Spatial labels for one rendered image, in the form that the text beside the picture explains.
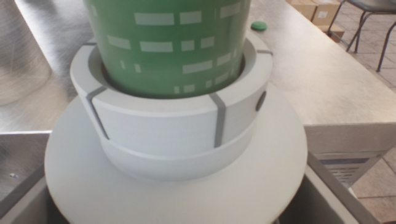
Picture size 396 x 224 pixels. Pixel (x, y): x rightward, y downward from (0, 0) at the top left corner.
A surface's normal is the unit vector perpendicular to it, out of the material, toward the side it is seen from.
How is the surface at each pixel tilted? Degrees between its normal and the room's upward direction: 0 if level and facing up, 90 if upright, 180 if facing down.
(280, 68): 0
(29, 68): 90
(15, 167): 90
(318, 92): 0
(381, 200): 0
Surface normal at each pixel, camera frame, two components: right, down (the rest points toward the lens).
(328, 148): 0.04, 0.69
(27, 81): 0.92, 0.27
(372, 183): 0.00, -0.73
